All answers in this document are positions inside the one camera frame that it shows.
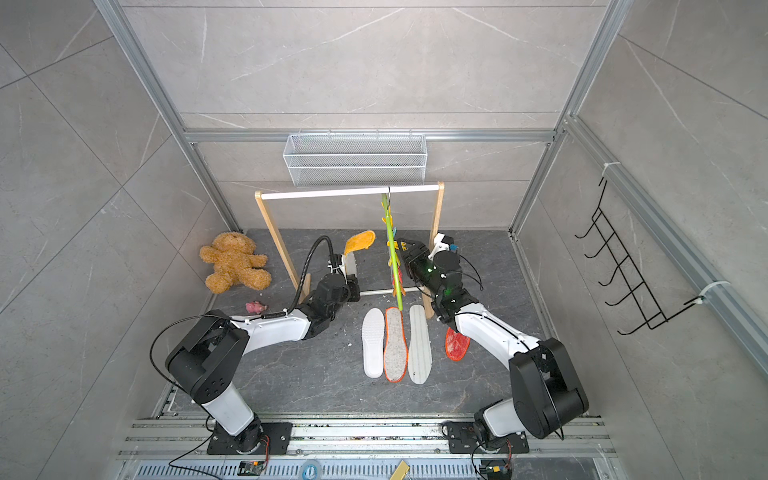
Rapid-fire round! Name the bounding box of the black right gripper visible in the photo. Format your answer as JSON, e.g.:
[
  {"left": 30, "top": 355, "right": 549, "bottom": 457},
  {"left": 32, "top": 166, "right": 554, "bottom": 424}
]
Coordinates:
[{"left": 400, "top": 239, "right": 446, "bottom": 303}]

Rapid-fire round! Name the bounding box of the yellow fuzzy insole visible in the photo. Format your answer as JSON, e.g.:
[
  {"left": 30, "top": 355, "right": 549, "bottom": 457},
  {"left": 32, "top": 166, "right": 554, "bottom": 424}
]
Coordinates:
[{"left": 342, "top": 230, "right": 376, "bottom": 276}]

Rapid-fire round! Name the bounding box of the white foam insole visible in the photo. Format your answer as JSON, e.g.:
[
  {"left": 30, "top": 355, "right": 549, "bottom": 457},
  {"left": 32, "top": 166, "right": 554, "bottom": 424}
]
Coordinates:
[{"left": 361, "top": 308, "right": 385, "bottom": 378}]

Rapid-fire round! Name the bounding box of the grey felt orange-edged insole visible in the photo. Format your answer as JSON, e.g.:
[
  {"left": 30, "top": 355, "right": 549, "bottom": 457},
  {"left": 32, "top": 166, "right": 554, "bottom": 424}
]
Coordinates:
[{"left": 384, "top": 307, "right": 408, "bottom": 383}]

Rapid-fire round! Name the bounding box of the red orange-edged insole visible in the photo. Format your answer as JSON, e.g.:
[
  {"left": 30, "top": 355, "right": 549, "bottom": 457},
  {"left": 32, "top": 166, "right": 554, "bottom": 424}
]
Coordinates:
[{"left": 444, "top": 328, "right": 471, "bottom": 362}]

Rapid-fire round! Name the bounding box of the grey striped insole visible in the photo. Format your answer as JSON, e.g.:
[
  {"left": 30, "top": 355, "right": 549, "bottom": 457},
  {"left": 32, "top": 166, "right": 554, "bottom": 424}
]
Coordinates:
[{"left": 407, "top": 305, "right": 432, "bottom": 385}]

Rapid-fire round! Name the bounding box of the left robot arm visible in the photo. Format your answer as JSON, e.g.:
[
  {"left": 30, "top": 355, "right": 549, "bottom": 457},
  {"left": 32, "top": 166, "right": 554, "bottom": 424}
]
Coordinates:
[{"left": 163, "top": 235, "right": 360, "bottom": 454}]

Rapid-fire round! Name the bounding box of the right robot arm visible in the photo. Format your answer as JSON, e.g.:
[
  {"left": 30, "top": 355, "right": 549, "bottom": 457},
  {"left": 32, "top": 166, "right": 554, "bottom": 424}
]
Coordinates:
[{"left": 396, "top": 236, "right": 590, "bottom": 448}]

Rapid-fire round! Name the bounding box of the green round clip hanger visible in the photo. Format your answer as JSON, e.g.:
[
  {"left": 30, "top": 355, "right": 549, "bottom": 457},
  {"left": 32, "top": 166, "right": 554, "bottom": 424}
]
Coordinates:
[{"left": 381, "top": 189, "right": 404, "bottom": 311}]

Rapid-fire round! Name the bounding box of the pink pig toy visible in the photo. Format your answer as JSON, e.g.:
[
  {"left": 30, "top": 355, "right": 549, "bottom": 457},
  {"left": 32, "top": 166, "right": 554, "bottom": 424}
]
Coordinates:
[{"left": 245, "top": 301, "right": 268, "bottom": 315}]

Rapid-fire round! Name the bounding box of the brown teddy bear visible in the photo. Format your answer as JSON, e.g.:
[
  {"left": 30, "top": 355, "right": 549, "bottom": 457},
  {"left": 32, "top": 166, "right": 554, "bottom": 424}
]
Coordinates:
[{"left": 199, "top": 232, "right": 272, "bottom": 294}]

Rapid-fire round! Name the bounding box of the wooden clothes rack frame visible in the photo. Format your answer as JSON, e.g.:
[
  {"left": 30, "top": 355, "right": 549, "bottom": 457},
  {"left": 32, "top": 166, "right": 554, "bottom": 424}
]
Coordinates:
[{"left": 254, "top": 182, "right": 446, "bottom": 320}]

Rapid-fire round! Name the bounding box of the white wire mesh basket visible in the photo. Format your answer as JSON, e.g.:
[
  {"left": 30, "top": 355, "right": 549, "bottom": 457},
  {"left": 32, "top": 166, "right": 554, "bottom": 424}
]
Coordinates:
[{"left": 283, "top": 133, "right": 428, "bottom": 187}]

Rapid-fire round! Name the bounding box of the black wall hook rack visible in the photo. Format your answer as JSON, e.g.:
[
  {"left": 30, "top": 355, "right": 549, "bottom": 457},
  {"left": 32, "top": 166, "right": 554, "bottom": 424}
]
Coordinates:
[{"left": 574, "top": 177, "right": 727, "bottom": 337}]

